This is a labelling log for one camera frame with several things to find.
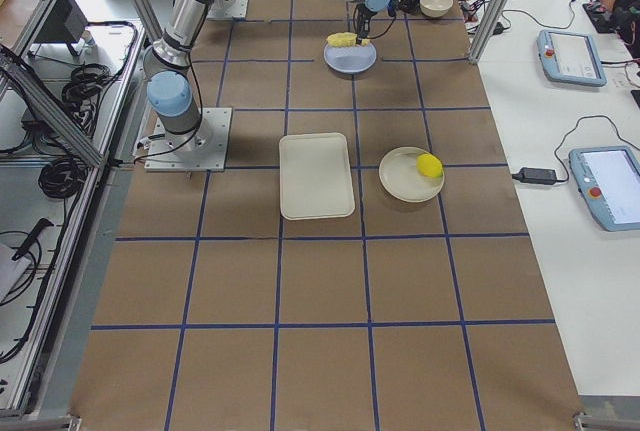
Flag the yellow lemon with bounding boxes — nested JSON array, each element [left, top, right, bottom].
[[416, 153, 444, 179]]

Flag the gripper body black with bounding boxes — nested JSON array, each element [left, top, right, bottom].
[[353, 3, 376, 26]]

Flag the white rectangular tray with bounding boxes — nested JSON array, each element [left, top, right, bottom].
[[279, 132, 355, 221]]

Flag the blue teach pendant far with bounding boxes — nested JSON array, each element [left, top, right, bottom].
[[537, 29, 607, 87]]

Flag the cream round plate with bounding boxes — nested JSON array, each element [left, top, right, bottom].
[[379, 147, 444, 203]]

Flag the blue teach pendant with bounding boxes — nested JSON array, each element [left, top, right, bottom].
[[569, 146, 640, 232], [537, 29, 607, 87]]

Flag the aluminium frame post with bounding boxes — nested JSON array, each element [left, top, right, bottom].
[[468, 0, 507, 64]]

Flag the blue teach pendant near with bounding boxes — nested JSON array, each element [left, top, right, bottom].
[[569, 146, 640, 232]]

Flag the black power adapter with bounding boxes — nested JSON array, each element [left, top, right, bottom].
[[513, 167, 557, 185]]

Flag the blue plate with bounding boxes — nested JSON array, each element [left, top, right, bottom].
[[324, 44, 377, 74]]

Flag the cream bowl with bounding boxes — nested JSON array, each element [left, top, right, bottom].
[[419, 0, 454, 19]]

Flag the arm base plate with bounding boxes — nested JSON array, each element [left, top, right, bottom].
[[206, 0, 249, 21], [144, 107, 232, 172]]

